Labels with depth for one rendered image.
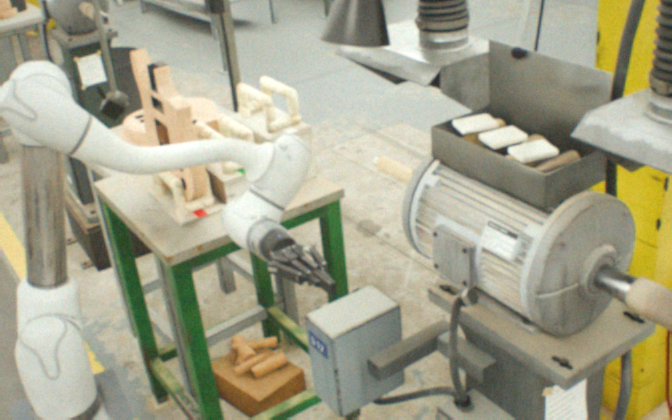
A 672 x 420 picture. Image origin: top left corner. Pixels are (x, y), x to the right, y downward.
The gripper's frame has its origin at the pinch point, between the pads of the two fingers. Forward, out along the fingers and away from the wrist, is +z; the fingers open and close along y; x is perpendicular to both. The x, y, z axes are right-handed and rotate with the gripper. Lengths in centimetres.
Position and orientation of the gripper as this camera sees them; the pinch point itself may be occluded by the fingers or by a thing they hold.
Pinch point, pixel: (324, 282)
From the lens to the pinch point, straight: 169.5
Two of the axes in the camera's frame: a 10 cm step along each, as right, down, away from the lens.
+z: 5.6, 3.4, -7.6
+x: -1.0, -8.8, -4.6
